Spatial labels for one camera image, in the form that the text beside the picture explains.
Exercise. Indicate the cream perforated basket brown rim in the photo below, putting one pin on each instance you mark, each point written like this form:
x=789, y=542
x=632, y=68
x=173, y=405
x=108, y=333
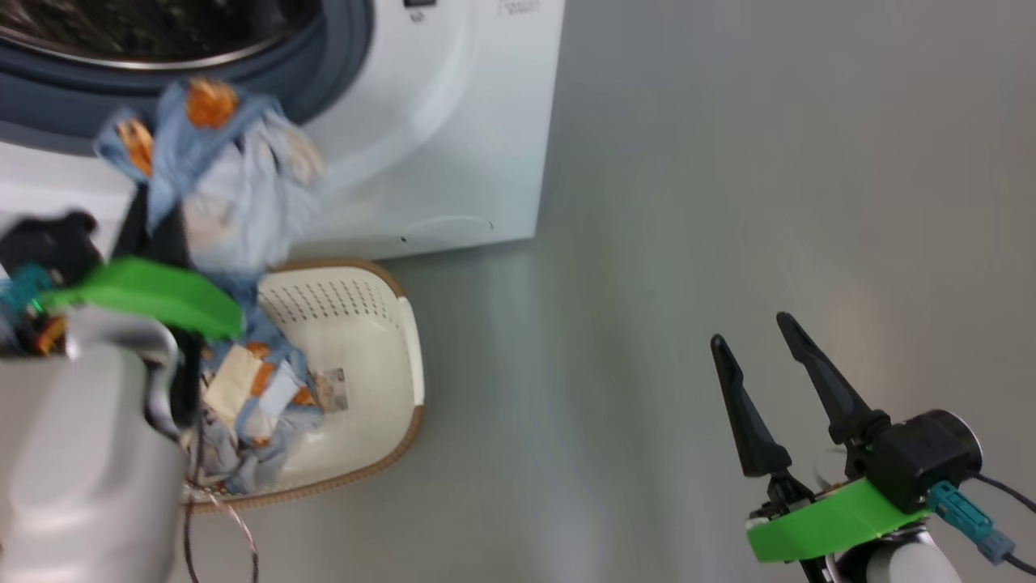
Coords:
x=364, y=389

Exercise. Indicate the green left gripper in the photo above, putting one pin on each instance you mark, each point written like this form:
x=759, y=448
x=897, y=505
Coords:
x=154, y=293

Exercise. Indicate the white front-load washing machine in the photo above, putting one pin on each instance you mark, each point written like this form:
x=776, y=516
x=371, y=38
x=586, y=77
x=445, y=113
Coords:
x=453, y=121

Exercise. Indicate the steel washer drum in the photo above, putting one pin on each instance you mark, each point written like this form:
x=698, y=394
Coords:
x=121, y=32

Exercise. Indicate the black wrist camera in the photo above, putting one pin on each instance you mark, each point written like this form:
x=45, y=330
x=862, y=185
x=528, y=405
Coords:
x=923, y=457
x=48, y=243

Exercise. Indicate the grey rubber door gasket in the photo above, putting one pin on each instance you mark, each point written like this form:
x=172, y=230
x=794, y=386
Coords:
x=40, y=105

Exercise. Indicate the blue cartoon print garment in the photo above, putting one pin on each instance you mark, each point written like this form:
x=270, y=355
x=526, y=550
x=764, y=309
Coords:
x=235, y=186

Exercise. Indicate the basket product label sticker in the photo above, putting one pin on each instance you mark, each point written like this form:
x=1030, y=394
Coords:
x=330, y=390

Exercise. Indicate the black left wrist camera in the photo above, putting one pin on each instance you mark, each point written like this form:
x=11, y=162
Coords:
x=48, y=243

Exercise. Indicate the teal left camera connector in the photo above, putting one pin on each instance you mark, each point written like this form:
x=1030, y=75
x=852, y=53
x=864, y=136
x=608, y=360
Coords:
x=24, y=287

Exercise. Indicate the teal right camera connector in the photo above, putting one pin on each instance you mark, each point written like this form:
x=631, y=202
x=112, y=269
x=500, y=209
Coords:
x=963, y=518

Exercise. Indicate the teal camera connector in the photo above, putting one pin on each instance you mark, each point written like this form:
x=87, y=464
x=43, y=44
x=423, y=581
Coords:
x=963, y=518
x=24, y=287

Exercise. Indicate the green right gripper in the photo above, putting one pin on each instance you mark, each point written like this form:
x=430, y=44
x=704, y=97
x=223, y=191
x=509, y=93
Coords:
x=834, y=522

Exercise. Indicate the oval white filter cover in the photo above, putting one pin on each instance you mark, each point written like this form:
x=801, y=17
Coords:
x=449, y=227

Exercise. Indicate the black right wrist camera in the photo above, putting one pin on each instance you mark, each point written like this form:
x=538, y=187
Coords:
x=923, y=457

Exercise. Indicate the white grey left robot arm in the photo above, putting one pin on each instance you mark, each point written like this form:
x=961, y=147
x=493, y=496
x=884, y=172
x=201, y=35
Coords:
x=81, y=461

